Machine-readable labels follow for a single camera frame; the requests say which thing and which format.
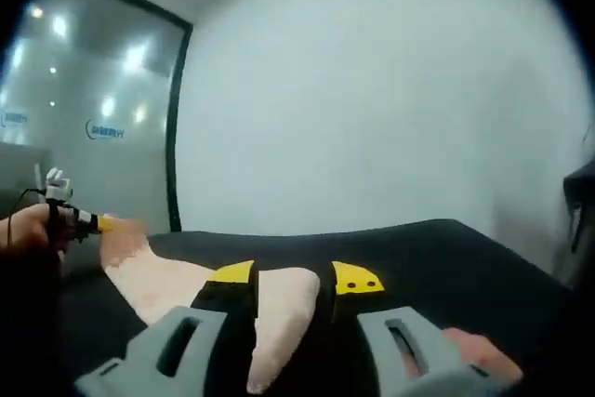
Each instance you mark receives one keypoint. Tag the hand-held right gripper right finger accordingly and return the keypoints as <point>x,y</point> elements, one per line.
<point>437,355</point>

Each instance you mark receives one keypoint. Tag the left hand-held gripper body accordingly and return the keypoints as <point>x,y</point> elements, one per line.
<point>60,202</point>

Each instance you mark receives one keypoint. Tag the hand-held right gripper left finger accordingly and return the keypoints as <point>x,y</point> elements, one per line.
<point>149,350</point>

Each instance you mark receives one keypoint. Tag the pink towel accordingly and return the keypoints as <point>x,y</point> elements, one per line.
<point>288,318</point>

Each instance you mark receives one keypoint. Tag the person's left hand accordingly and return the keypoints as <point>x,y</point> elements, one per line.
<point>25,227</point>

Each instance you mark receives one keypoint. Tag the person's right hand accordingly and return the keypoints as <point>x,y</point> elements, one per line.
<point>488,353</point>

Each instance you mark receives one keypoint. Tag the grey low cabinet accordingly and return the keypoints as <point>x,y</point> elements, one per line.
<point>23,164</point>

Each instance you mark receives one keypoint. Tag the dark object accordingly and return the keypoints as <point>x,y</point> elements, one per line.
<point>578,206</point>

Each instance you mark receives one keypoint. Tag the glass partition with black frame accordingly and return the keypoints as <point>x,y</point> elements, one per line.
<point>93,90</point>

